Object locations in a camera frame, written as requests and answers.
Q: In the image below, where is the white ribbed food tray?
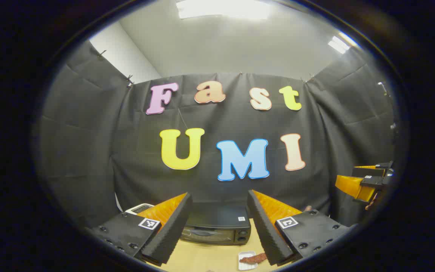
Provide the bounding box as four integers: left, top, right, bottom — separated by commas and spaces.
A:
238, 250, 258, 271

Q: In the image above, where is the black electric oven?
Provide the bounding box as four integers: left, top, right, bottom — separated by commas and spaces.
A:
181, 203, 252, 246

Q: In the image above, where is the white toaster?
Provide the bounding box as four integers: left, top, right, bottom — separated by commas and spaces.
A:
125, 203, 154, 216

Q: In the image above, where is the black backdrop cloth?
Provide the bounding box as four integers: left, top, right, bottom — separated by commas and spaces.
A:
36, 40, 401, 231

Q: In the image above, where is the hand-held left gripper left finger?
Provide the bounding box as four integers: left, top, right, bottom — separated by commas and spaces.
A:
85, 192, 193, 267

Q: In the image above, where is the ceiling light panel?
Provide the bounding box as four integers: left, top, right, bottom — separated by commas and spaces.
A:
328, 32, 358, 54

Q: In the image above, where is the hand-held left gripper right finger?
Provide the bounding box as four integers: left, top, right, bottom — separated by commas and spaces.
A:
247, 190, 358, 266

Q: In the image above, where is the red meat steak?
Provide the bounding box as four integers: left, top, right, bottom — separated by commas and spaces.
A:
239, 252, 268, 264

